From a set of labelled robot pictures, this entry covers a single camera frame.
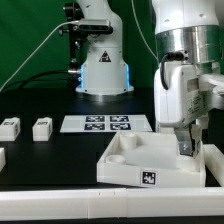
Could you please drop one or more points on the white obstacle wall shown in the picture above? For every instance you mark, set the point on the white obstacle wall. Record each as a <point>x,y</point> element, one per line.
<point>111,203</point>
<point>214,160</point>

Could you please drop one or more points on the white front obstacle wall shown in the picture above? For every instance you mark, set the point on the white front obstacle wall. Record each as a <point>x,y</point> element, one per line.
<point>111,203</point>

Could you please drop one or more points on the black camera on mount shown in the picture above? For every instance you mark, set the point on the black camera on mount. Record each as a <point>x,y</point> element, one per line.
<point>86,26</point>

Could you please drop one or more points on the white left obstacle block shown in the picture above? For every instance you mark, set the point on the white left obstacle block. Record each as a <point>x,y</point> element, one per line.
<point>2,158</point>

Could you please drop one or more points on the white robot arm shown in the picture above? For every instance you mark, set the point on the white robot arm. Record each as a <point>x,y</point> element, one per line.
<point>188,54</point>

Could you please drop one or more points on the white right obstacle wall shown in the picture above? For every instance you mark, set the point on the white right obstacle wall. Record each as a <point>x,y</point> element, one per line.
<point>214,160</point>

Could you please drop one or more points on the white square tabletop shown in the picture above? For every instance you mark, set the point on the white square tabletop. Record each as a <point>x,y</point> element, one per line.
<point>147,159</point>

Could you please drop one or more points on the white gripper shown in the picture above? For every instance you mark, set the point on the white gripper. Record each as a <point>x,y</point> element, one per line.
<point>181,104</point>

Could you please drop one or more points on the white marker base plate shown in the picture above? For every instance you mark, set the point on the white marker base plate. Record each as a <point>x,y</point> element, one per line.
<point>104,123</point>

